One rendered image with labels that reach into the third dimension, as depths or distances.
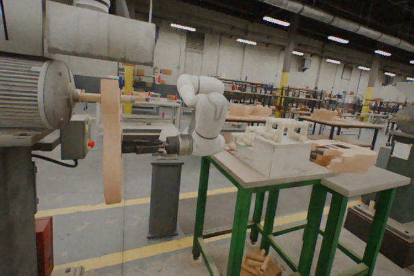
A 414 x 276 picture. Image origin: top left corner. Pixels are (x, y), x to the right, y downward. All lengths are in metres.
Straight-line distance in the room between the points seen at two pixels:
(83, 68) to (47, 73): 11.28
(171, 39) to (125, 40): 11.68
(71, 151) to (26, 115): 0.38
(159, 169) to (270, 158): 0.99
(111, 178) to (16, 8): 0.58
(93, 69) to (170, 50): 4.28
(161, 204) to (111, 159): 1.26
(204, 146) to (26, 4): 0.73
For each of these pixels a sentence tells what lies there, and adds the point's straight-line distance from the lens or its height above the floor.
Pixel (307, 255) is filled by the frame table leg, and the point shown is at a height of 0.37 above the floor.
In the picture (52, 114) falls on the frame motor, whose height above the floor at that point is 1.19.
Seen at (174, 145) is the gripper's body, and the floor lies 1.10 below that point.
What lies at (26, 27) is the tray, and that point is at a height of 1.46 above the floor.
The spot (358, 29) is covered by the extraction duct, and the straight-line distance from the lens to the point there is 10.08.
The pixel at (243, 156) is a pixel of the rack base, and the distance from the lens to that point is 1.15.
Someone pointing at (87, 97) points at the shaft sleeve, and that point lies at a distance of 0.87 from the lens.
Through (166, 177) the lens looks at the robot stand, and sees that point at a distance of 1.71.
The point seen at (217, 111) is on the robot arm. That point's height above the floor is 1.25.
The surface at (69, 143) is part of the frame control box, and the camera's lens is 1.14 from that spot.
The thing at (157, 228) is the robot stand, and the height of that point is 0.08.
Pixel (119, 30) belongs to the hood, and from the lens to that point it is 0.73.
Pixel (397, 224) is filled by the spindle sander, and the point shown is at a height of 0.30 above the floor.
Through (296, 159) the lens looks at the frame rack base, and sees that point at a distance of 1.10.
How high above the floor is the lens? 1.33
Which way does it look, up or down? 9 degrees down
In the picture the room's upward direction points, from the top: 6 degrees clockwise
